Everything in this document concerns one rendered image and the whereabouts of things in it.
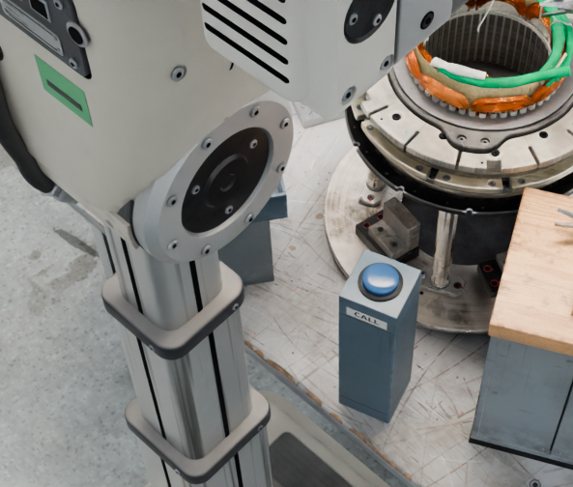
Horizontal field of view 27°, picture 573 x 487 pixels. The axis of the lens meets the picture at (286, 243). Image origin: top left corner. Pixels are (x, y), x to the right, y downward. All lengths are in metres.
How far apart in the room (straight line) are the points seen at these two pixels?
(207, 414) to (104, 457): 1.13
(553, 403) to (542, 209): 0.22
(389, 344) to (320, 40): 0.86
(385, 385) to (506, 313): 0.22
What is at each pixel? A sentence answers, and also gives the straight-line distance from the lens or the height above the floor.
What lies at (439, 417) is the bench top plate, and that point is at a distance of 1.55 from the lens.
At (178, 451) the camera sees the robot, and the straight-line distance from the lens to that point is 1.38.
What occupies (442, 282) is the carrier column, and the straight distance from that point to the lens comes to 1.60.
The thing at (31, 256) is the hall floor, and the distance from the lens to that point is 2.70.
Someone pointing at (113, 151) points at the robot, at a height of 1.53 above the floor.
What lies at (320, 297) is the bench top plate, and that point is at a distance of 1.63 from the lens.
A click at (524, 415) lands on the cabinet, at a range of 1.45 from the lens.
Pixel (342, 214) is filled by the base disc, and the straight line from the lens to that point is 1.69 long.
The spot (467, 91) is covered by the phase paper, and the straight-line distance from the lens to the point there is 1.39.
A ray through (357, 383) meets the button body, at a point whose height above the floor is 0.85.
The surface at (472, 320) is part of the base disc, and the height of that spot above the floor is 0.80.
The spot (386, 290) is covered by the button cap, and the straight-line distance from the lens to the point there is 1.33.
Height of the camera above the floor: 2.16
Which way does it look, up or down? 55 degrees down
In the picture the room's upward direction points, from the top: 3 degrees counter-clockwise
